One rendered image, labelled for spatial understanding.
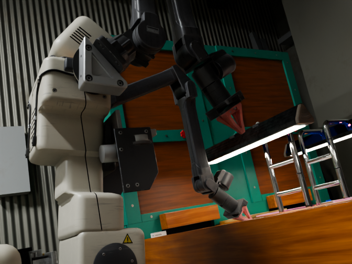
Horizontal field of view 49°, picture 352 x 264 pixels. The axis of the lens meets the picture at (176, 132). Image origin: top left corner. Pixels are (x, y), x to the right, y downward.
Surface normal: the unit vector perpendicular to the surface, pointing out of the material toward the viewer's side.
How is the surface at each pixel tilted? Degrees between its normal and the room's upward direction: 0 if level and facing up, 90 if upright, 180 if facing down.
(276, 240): 90
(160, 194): 90
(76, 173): 90
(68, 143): 90
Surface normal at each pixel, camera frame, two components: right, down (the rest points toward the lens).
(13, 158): 0.46, -0.30
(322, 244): -0.85, 0.04
